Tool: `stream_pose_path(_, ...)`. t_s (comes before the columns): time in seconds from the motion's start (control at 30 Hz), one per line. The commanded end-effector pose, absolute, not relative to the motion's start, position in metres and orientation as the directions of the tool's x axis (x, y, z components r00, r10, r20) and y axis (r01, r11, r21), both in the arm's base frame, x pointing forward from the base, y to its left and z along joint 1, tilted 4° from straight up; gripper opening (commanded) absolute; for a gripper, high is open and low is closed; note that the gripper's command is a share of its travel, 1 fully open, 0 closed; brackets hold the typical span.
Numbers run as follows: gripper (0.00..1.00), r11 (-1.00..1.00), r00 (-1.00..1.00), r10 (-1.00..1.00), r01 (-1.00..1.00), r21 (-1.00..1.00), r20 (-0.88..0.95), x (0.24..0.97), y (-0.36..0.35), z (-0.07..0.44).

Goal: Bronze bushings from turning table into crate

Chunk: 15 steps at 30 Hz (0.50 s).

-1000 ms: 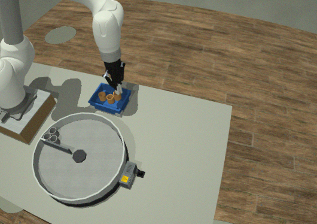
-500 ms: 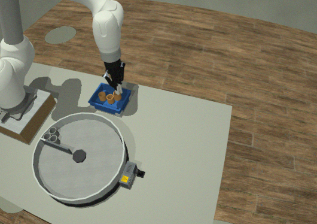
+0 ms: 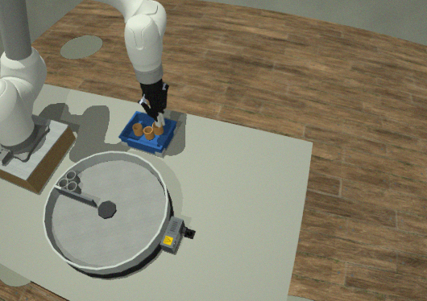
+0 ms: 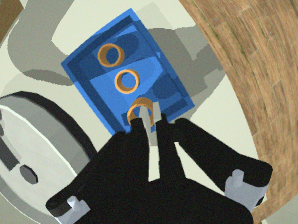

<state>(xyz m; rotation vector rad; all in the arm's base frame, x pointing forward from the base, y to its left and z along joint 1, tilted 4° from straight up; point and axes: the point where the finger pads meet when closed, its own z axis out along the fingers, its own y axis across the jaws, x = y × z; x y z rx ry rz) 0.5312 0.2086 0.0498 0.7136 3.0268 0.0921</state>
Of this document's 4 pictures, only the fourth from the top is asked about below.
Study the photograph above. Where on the blue crate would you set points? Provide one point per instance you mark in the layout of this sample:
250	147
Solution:
96	83

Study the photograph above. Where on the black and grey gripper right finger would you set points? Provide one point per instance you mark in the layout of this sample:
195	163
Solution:
246	178

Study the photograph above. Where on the bronze bushing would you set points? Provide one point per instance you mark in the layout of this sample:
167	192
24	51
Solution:
142	101
102	55
119	84

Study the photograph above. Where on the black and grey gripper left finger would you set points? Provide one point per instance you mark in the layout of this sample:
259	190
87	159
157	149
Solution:
92	184

